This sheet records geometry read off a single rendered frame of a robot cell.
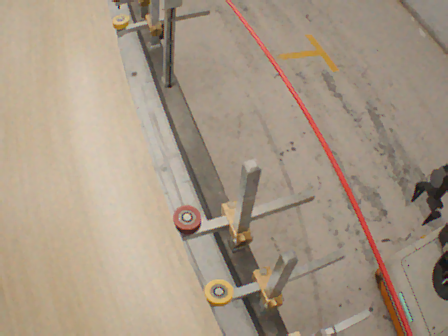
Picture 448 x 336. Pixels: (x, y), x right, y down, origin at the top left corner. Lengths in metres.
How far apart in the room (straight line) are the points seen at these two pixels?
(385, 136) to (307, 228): 0.85
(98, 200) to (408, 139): 2.12
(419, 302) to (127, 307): 1.41
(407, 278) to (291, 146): 1.11
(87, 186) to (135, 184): 0.16
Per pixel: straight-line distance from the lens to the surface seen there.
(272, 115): 2.90
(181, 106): 1.97
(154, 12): 2.08
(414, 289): 2.27
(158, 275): 1.40
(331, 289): 2.43
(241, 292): 1.44
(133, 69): 2.26
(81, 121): 1.72
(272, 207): 1.60
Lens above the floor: 2.19
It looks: 55 degrees down
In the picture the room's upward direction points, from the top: 6 degrees clockwise
